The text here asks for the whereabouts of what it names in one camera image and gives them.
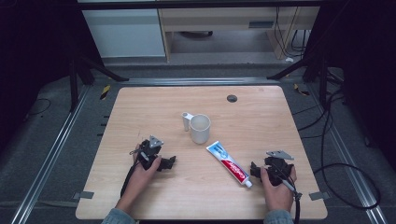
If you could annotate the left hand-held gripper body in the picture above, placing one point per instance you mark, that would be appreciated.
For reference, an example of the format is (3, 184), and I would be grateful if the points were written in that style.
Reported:
(146, 152)

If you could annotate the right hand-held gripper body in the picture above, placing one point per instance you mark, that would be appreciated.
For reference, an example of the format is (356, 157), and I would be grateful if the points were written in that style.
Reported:
(278, 168)

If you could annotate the person's left hand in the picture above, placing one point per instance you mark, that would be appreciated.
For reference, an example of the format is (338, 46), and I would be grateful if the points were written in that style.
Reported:
(140, 180)

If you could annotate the person's right hand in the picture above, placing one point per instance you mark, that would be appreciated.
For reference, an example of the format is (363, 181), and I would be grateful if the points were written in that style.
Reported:
(278, 196)

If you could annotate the blue red toothpaste tube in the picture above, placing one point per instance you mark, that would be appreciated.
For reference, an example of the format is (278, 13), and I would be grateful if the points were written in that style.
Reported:
(229, 163)

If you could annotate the grey tape piece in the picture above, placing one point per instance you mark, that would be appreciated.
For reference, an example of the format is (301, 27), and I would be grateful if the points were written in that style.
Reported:
(319, 196)
(84, 195)

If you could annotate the yellow black tape piece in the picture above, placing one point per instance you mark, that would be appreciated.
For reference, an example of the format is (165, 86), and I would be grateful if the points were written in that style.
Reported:
(301, 90)
(105, 91)

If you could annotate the black metal stand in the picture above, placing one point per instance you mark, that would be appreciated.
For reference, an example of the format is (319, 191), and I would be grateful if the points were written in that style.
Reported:
(73, 84)
(323, 81)

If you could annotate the white cabinet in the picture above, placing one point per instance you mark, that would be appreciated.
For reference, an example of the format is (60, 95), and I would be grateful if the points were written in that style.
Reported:
(124, 34)

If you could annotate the light wooden desk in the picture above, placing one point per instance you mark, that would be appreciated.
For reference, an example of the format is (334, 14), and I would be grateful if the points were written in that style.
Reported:
(218, 20)

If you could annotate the aluminium floor rail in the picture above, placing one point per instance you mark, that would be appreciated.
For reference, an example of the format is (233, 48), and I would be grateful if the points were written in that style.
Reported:
(345, 155)
(49, 155)
(199, 81)

